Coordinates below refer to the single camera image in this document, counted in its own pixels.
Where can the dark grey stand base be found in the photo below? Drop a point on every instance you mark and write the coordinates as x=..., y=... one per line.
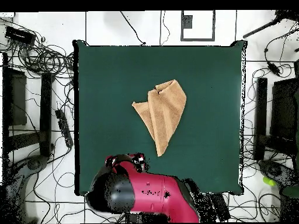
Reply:
x=273, y=170
x=35, y=164

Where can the black power adapter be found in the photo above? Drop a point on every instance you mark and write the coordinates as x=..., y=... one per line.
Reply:
x=273, y=68

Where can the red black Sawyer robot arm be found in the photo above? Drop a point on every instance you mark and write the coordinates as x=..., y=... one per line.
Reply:
x=149, y=186

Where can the small bright green object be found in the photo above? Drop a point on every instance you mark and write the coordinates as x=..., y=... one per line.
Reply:
x=268, y=181

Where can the black tripod leg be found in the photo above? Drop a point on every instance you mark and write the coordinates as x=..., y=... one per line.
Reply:
x=259, y=29

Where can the black network switch box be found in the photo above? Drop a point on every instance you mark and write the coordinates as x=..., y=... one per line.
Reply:
x=19, y=35

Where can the black power strip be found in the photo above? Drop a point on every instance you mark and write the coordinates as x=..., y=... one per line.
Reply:
x=64, y=128
x=220, y=207

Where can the grey square floor frame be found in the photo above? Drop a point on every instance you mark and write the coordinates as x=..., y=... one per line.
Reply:
x=186, y=22

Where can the tan terry towel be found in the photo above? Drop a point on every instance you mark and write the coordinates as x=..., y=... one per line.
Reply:
x=163, y=112

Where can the dark green table cloth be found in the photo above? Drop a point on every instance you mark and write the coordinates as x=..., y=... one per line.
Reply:
x=105, y=93

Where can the black metal stand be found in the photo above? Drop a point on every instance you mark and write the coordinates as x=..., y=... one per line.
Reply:
x=261, y=105
x=45, y=105

